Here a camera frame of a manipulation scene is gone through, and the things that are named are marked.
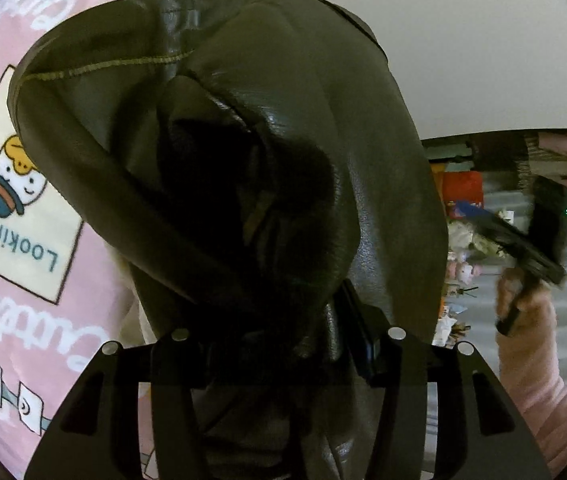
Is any dark brown leather jacket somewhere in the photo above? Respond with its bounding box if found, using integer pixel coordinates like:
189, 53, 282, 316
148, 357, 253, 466
8, 0, 447, 479

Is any person's right hand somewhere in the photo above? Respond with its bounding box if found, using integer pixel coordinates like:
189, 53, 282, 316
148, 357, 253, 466
495, 268, 556, 344

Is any red gift bag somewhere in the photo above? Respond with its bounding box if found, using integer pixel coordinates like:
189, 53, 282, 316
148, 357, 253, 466
442, 171, 484, 219

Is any pink patterned bed blanket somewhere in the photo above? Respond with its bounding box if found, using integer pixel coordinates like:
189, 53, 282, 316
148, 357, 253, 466
0, 0, 134, 478

